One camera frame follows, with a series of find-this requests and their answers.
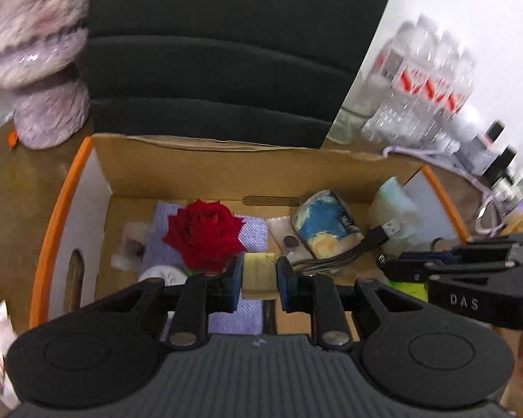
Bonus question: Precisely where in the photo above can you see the red rose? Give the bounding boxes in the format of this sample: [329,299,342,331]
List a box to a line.
[162,199,247,276]

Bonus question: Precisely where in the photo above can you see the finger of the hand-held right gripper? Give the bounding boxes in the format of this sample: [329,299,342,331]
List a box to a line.
[377,253,520,284]
[401,231,523,263]

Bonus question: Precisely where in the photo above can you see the glass cup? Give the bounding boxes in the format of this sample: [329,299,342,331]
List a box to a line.
[330,108,367,145]

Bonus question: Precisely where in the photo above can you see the lime green object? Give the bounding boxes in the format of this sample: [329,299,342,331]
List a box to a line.
[387,281,429,304]

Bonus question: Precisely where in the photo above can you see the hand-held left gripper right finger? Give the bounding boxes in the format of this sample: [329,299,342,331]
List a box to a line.
[276,258,423,351]

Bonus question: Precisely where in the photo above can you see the orange rimmed cardboard box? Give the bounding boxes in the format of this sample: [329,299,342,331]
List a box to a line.
[28,133,472,346]

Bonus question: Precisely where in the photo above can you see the purple knitted cloth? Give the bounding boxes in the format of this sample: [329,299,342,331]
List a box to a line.
[138,200,270,337]

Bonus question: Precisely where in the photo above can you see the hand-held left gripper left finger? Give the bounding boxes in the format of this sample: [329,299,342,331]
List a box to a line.
[93,256,245,350]

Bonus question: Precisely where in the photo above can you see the pack of water bottles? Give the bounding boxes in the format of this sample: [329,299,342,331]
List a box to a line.
[361,14,477,144]

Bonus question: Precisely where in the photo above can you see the white round cap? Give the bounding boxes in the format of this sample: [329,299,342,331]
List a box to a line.
[138,265,186,287]

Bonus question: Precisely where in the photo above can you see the small dark capped bottle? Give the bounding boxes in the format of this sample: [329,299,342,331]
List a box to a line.
[492,146,520,193]
[470,121,507,176]

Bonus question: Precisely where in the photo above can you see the pale green tissue pack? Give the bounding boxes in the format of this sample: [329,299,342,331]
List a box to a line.
[366,177,420,254]

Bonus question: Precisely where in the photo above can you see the pale yellow block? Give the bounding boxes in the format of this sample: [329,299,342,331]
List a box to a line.
[243,253,276,300]

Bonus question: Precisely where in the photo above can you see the lilac cable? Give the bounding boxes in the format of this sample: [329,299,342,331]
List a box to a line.
[382,145,511,239]

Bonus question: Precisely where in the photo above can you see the clear wrapped candy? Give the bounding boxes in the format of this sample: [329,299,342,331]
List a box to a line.
[111,221,152,271]
[266,215,315,263]

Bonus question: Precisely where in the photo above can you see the blue yellow painted pouch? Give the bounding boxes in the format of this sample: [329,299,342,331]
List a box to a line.
[291,190,366,260]

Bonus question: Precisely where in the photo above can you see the white round object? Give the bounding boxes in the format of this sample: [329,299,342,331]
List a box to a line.
[436,107,483,154]

